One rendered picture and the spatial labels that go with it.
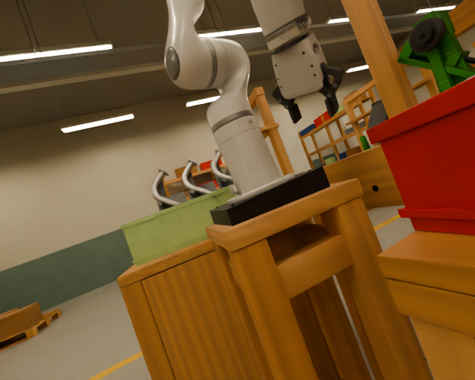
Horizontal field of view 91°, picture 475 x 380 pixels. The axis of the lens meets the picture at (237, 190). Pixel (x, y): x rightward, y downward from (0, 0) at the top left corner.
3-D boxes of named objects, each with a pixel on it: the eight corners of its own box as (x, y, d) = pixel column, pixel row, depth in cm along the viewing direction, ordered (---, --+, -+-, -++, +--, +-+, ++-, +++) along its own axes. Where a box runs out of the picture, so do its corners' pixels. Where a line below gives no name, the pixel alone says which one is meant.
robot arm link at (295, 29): (316, 7, 43) (320, 25, 45) (278, 29, 50) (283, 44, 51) (293, 20, 39) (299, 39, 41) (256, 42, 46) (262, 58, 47)
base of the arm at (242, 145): (237, 203, 51) (203, 125, 50) (223, 205, 69) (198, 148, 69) (309, 171, 55) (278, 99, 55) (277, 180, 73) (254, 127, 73)
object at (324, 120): (391, 185, 503) (353, 89, 511) (320, 197, 738) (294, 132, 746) (408, 177, 521) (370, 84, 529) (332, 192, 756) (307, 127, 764)
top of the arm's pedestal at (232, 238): (231, 253, 42) (223, 232, 42) (209, 239, 73) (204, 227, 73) (365, 194, 51) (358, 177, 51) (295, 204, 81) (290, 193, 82)
